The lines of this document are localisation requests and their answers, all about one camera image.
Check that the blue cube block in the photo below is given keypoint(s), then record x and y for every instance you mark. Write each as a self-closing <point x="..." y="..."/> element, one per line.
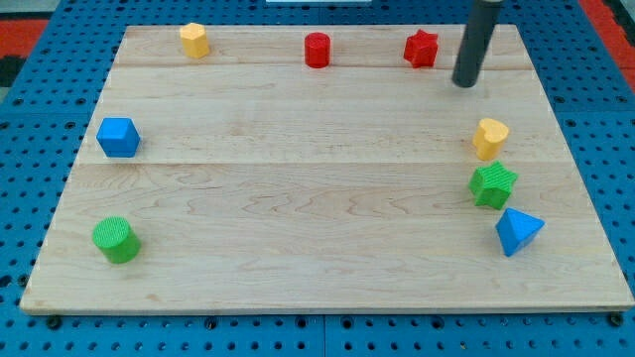
<point x="118" y="137"/>

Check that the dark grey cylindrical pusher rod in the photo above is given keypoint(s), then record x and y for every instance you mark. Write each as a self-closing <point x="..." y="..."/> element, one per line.
<point x="475" y="41"/>

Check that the yellow hexagon block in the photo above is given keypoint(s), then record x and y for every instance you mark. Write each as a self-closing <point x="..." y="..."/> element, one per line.
<point x="194" y="40"/>

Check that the red cylinder block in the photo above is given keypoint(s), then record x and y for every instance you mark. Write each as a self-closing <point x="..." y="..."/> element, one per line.
<point x="317" y="50"/>

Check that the red star block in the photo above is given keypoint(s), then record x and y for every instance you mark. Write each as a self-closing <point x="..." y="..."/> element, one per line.
<point x="421" y="49"/>

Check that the green cylinder block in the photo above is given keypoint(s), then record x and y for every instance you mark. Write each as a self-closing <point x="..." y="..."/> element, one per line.
<point x="116" y="240"/>

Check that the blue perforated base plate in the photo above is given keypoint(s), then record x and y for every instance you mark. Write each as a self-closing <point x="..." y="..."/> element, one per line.
<point x="44" y="116"/>

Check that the yellow heart block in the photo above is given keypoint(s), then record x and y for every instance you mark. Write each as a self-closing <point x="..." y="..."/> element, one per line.
<point x="489" y="138"/>

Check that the light wooden board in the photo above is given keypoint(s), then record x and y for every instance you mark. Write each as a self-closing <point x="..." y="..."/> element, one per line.
<point x="263" y="186"/>

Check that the green star block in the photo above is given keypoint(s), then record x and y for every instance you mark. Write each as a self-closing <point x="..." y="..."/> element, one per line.
<point x="492" y="185"/>

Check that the blue triangle block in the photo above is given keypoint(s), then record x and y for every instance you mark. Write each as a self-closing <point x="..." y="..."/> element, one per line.
<point x="516" y="230"/>

